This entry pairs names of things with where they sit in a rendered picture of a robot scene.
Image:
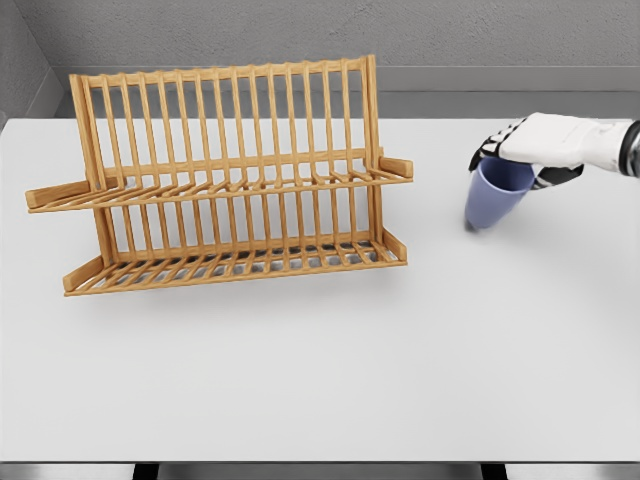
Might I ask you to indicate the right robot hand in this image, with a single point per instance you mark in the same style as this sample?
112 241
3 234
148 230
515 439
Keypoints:
542 140

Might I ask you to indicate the blue cup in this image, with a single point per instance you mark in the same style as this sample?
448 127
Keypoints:
492 200

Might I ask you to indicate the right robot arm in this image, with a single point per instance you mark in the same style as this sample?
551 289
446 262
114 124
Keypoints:
615 146

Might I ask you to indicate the wooden dish rack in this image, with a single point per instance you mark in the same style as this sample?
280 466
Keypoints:
220 180

